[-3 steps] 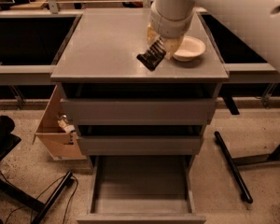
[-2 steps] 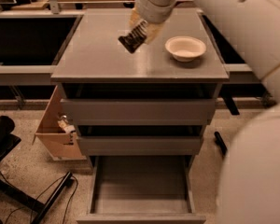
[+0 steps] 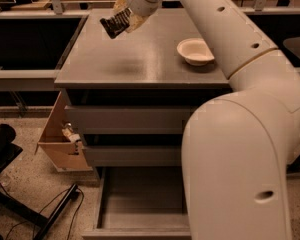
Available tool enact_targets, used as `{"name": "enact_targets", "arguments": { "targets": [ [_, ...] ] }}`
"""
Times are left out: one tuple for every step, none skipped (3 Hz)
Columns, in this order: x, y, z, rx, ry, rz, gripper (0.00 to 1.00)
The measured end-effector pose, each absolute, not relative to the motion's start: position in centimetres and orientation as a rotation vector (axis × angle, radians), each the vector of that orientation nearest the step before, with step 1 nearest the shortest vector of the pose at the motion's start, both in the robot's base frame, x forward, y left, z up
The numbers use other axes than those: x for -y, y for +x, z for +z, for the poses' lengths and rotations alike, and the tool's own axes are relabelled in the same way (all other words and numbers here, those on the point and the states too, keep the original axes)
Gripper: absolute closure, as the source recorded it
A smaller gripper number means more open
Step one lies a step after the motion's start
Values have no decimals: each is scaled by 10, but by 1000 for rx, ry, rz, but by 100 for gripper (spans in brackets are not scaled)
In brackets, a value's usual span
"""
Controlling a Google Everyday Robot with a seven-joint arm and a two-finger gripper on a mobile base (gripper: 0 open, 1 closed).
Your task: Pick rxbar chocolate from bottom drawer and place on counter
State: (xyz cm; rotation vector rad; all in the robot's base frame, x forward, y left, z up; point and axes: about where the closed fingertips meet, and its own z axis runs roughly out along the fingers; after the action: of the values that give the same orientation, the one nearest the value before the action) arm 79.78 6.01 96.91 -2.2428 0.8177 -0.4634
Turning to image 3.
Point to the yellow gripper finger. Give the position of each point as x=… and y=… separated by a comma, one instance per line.
x=135, y=21
x=119, y=6

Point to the black rxbar chocolate wrapper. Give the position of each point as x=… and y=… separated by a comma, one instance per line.
x=116, y=24

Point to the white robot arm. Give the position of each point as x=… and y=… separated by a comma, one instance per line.
x=236, y=146

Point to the grey drawer cabinet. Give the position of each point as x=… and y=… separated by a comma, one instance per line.
x=142, y=68

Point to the grey top drawer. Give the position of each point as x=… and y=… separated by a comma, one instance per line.
x=128, y=119

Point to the grey middle drawer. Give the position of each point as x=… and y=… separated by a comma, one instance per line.
x=135, y=156

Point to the grey open bottom drawer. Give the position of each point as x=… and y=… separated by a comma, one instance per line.
x=140, y=203

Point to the white paper bowl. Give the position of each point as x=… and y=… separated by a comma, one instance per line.
x=195, y=51

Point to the light wooden box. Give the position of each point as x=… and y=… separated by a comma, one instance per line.
x=64, y=155

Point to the black chair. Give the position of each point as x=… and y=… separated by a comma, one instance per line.
x=8, y=150

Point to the black table leg left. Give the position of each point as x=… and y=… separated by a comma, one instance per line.
x=41, y=224

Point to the grey rail left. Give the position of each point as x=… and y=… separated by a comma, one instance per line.
x=27, y=80

